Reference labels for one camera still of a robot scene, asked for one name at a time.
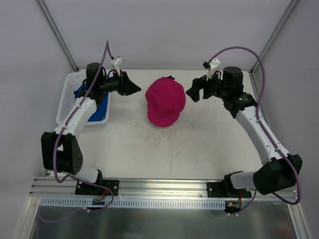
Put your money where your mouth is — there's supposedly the white plastic basket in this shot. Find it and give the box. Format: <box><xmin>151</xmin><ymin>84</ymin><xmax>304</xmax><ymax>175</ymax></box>
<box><xmin>56</xmin><ymin>70</ymin><xmax>111</xmax><ymax>124</ymax></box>

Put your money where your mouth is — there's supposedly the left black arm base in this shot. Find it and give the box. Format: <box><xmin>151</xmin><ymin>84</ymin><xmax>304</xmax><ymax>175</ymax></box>
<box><xmin>75</xmin><ymin>179</ymin><xmax>120</xmax><ymax>196</ymax></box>

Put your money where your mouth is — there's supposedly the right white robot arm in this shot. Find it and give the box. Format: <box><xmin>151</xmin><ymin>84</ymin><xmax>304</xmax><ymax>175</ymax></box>
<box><xmin>186</xmin><ymin>67</ymin><xmax>302</xmax><ymax>197</ymax></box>

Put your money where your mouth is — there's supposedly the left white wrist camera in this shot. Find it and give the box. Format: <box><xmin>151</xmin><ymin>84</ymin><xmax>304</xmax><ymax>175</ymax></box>
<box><xmin>110</xmin><ymin>56</ymin><xmax>124</xmax><ymax>75</ymax></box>

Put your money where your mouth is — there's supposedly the blue cap lower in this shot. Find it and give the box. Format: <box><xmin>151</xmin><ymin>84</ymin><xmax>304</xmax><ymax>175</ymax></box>
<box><xmin>86</xmin><ymin>93</ymin><xmax>110</xmax><ymax>126</ymax></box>

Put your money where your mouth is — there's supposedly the pink cap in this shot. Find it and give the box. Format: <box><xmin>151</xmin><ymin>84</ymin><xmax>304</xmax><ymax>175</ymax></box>
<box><xmin>145</xmin><ymin>76</ymin><xmax>186</xmax><ymax>128</ymax></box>

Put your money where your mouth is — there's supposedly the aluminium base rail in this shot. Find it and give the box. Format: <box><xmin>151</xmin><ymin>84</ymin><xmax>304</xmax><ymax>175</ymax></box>
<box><xmin>29</xmin><ymin>175</ymin><xmax>299</xmax><ymax>200</ymax></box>

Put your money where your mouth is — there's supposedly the purple cable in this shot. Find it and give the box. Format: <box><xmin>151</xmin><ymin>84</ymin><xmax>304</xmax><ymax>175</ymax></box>
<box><xmin>209</xmin><ymin>46</ymin><xmax>303</xmax><ymax>205</ymax></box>
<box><xmin>53</xmin><ymin>40</ymin><xmax>115</xmax><ymax>214</ymax></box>

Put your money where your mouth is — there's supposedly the white slotted cable duct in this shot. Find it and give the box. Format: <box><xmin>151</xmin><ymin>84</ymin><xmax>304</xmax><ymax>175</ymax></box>
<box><xmin>39</xmin><ymin>197</ymin><xmax>226</xmax><ymax>211</ymax></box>

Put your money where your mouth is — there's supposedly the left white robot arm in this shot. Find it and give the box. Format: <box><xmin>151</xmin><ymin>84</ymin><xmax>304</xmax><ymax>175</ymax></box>
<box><xmin>41</xmin><ymin>57</ymin><xmax>141</xmax><ymax>194</ymax></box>

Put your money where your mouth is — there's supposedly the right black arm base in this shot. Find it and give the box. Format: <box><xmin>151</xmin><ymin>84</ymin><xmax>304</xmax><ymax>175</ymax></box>
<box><xmin>206</xmin><ymin>181</ymin><xmax>252</xmax><ymax>199</ymax></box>

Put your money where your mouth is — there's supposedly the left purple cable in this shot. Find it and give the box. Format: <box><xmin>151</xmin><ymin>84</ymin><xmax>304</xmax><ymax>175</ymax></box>
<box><xmin>53</xmin><ymin>40</ymin><xmax>115</xmax><ymax>214</ymax></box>

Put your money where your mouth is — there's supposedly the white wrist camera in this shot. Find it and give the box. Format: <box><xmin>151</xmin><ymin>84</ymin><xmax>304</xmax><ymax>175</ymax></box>
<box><xmin>110</xmin><ymin>56</ymin><xmax>124</xmax><ymax>75</ymax></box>
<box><xmin>203</xmin><ymin>58</ymin><xmax>221</xmax><ymax>80</ymax></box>

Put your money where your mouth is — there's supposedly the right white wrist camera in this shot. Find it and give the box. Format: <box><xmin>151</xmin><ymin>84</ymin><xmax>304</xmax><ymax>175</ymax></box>
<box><xmin>203</xmin><ymin>58</ymin><xmax>221</xmax><ymax>80</ymax></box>

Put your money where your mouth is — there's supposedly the right aluminium frame post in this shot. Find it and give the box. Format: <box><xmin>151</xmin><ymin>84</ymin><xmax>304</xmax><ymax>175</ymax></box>
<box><xmin>250</xmin><ymin>0</ymin><xmax>300</xmax><ymax>75</ymax></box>

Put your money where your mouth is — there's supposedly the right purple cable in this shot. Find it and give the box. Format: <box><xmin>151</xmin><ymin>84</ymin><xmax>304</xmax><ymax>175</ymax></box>
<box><xmin>209</xmin><ymin>46</ymin><xmax>303</xmax><ymax>205</ymax></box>

